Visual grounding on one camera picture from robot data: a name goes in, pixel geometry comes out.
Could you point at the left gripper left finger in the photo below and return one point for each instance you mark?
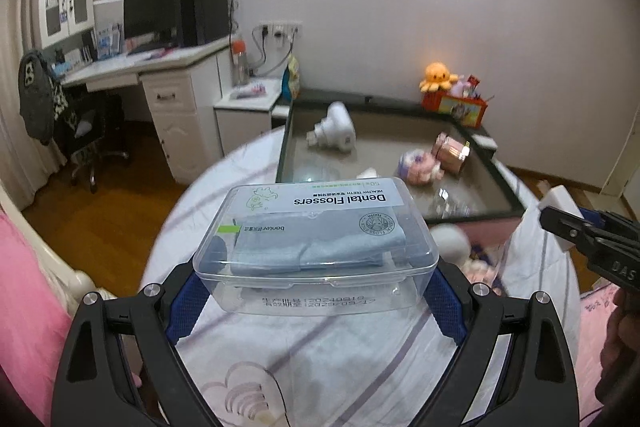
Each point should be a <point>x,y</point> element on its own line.
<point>120,366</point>

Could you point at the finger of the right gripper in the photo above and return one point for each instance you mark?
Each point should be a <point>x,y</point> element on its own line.
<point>600,218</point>

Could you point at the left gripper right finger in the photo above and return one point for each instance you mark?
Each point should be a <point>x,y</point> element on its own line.
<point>536,384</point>

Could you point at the pink pig doll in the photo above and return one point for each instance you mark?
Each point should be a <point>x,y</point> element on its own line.
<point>479,271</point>

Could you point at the rose gold metal jar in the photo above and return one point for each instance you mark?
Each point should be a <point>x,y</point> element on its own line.
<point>450,153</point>

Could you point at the clear dental flosser box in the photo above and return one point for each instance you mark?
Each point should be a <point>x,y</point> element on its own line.
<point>317,248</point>

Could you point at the white plug night light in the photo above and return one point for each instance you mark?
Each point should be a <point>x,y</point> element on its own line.
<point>336,130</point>

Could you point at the pink white block toy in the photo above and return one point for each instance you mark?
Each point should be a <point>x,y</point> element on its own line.
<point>369,173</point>

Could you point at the person right hand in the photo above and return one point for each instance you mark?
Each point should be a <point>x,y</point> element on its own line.
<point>620,354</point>

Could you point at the pink bedding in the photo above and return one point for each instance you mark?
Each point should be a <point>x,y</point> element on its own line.
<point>34,324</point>

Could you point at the striped white tablecloth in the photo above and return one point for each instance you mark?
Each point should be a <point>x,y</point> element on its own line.
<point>352,370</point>

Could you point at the white round robot figurine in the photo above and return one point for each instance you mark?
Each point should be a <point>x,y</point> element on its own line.
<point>452,244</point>

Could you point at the red storage box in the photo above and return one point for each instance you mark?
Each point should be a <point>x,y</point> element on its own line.
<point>469,112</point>

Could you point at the orange octopus plush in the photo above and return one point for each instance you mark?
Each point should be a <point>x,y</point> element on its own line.
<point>437,77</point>

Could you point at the black office chair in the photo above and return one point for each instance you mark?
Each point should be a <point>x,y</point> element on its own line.
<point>90,130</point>

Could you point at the white desk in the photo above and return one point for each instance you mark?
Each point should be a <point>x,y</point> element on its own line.
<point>188,94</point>

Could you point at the pink black tray box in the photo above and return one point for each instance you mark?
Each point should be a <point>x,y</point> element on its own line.
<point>497,210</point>

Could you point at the black white tv cabinet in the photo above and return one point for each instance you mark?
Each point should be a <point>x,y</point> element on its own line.
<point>377,119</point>

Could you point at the red capped bottle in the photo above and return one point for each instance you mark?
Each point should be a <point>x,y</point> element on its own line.
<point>240,63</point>

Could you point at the snack bag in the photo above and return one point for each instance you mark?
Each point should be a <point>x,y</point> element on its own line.
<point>290,85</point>

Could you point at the black monitor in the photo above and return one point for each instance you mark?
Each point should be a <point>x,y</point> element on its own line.
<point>150,24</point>

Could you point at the white power strip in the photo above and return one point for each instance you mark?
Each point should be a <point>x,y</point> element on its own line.
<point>288,28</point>

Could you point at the black computer tower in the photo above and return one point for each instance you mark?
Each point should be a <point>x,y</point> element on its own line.
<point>202,21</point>

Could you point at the white wall cabinet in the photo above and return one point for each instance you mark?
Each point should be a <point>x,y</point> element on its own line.
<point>56,20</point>

